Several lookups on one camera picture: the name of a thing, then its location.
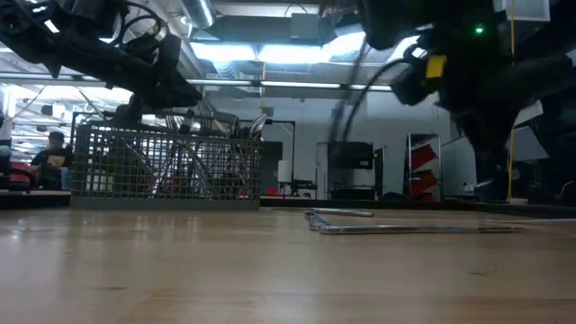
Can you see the red and white shelf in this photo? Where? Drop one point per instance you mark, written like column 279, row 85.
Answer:
column 423, row 157

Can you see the grey tilted panel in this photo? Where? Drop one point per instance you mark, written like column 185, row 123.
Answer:
column 528, row 144

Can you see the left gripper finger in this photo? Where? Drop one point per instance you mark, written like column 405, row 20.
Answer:
column 171, row 96

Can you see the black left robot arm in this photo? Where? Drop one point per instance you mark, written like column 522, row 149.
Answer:
column 36, row 40

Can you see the silver ventilation duct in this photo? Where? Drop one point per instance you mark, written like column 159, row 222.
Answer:
column 198, row 13

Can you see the grey wall vent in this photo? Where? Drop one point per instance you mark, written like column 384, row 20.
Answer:
column 267, row 111

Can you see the grey plastic cutlery basket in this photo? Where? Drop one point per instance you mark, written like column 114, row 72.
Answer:
column 135, row 204

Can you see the person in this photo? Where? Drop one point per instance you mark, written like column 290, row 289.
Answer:
column 51, row 157

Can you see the silver fork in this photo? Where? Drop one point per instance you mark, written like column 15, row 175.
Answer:
column 206, row 116
column 173, row 122

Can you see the silver table knife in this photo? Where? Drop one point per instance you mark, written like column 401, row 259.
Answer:
column 317, row 221
column 351, row 212
column 382, row 229
column 92, row 105

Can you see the black background robot arm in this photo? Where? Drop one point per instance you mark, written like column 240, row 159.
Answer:
column 303, row 186

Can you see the black cabinet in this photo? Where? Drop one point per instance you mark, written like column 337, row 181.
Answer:
column 351, row 155

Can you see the grey ceiling box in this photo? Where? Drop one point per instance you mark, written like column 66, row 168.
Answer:
column 306, row 27

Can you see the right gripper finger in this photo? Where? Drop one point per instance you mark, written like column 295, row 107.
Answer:
column 490, row 153

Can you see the whiteboard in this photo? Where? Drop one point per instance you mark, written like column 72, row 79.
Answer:
column 454, row 171

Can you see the black background gantry frame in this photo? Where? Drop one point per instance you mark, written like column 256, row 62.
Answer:
column 283, row 121

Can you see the long ceiling light strip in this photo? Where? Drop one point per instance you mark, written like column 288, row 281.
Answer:
column 297, row 84

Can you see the red padded seat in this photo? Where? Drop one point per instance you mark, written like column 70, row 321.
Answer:
column 18, row 175

